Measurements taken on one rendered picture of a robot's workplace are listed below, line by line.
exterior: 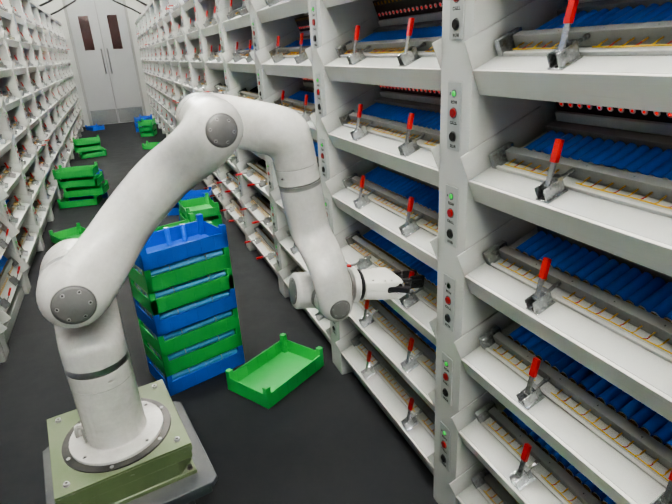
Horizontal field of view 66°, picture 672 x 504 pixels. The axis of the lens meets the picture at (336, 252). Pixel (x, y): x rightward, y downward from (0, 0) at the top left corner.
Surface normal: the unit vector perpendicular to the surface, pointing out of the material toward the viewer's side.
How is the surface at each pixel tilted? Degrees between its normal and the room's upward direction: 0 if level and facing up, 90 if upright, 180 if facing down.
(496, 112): 90
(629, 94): 113
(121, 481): 90
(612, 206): 23
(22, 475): 0
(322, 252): 45
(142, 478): 90
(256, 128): 85
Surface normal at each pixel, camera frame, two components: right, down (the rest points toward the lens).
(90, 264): 0.60, -0.13
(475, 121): 0.38, 0.33
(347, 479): -0.06, -0.93
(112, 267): 0.78, 0.04
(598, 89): -0.83, 0.53
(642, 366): -0.40, -0.78
